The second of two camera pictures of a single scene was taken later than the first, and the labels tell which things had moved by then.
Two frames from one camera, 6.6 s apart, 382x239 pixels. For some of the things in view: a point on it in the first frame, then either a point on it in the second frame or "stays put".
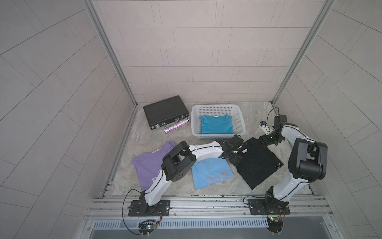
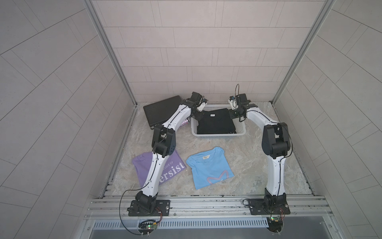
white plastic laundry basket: [233, 110] stays put
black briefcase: [165, 113] stays put
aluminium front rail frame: [213, 212] stays put
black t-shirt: [257, 163] -> [216, 122]
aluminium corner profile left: [92, 8] stays put
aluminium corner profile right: [327, 6] stays put
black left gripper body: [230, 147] -> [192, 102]
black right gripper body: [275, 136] -> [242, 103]
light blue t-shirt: [208, 172] stays put
